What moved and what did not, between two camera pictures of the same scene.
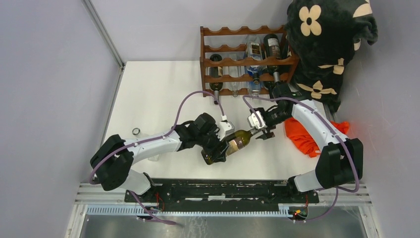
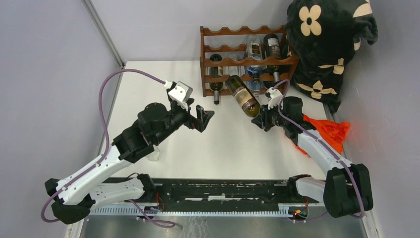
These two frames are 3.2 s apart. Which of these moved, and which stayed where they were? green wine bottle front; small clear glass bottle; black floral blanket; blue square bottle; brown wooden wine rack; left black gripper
Moved: small clear glass bottle; left black gripper
Stayed: black floral blanket; blue square bottle; green wine bottle front; brown wooden wine rack
